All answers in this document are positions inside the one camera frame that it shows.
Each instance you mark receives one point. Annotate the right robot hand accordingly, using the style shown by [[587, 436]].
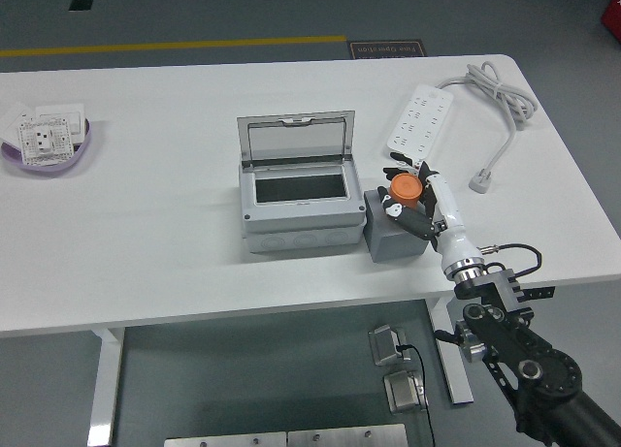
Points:
[[451, 209]]

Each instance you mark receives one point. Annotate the orange cylinder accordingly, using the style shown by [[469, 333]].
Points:
[[406, 189]]

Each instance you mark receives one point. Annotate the transparent hinged box lid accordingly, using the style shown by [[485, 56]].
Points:
[[296, 141]]

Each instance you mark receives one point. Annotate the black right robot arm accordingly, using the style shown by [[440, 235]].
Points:
[[504, 335]]

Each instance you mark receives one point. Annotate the grey cube with round hole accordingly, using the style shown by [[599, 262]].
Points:
[[393, 245]]

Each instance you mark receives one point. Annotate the white power strip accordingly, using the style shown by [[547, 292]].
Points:
[[422, 117]]

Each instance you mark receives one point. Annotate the black table control panel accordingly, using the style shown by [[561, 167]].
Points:
[[538, 293]]

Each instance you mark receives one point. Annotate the silver foot pedal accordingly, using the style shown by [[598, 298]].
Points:
[[385, 345], [402, 393]]

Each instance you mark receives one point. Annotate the dark floor sign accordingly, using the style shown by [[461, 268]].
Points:
[[388, 49]]

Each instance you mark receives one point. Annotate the white table leg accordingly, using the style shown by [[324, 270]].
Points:
[[104, 393], [453, 384]]

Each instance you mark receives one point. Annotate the metal plate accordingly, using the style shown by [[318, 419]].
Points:
[[347, 437], [223, 440]]

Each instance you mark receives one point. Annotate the red object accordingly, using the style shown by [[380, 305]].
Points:
[[612, 10]]

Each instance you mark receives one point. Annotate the purple bowl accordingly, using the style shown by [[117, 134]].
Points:
[[83, 144]]

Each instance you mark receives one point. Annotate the white socket module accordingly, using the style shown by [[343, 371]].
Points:
[[43, 141]]

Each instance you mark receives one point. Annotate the black square floor plate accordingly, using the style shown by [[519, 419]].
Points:
[[80, 4]]

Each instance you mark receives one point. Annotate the grey electrical enclosure box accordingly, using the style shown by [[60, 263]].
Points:
[[301, 219]]

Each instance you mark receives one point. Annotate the white switch plate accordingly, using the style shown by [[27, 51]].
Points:
[[12, 122], [58, 111]]

